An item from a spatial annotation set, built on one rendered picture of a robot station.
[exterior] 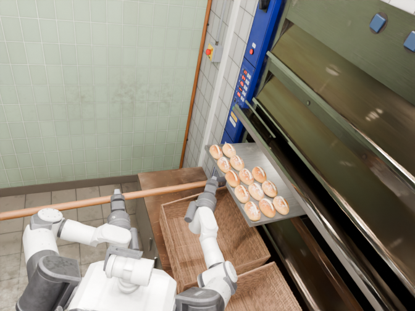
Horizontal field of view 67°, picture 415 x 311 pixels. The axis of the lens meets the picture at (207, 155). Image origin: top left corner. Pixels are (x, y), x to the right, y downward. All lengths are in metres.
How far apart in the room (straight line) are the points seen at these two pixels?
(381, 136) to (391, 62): 0.23
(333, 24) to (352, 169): 0.55
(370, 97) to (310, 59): 0.35
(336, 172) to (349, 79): 0.36
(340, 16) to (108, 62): 1.61
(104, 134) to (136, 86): 0.51
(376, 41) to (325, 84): 0.25
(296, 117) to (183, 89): 1.34
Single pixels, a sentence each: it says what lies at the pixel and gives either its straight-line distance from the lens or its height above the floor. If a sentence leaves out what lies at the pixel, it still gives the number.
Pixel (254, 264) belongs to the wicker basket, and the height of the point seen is 0.79.
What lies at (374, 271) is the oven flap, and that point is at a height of 1.40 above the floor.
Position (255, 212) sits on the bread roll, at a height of 1.24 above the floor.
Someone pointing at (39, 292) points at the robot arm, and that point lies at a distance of 1.00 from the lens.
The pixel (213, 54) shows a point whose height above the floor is 1.46.
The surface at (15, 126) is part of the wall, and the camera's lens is 2.72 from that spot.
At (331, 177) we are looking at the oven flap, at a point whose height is 1.49.
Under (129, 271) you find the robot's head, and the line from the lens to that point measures 0.87.
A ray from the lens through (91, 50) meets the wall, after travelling 2.40.
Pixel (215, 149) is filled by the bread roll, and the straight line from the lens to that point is 1.67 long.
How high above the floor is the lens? 2.25
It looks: 39 degrees down
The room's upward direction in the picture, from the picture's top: 13 degrees clockwise
